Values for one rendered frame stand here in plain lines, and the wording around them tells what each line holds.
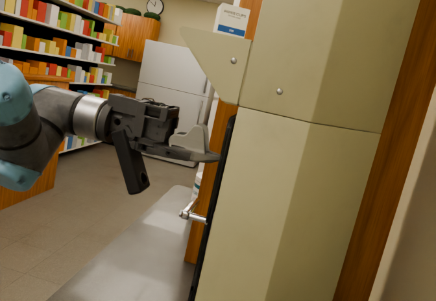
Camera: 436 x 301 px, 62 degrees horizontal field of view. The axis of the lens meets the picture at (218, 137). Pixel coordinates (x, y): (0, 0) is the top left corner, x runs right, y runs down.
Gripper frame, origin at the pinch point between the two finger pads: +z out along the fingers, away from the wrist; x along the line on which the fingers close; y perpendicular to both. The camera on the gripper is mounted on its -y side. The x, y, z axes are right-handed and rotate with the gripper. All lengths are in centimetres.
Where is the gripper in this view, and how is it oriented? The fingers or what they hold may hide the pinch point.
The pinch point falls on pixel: (214, 160)
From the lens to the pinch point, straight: 61.4
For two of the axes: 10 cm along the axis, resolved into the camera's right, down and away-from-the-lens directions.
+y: 2.1, -9.6, -1.6
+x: 1.6, -1.2, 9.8
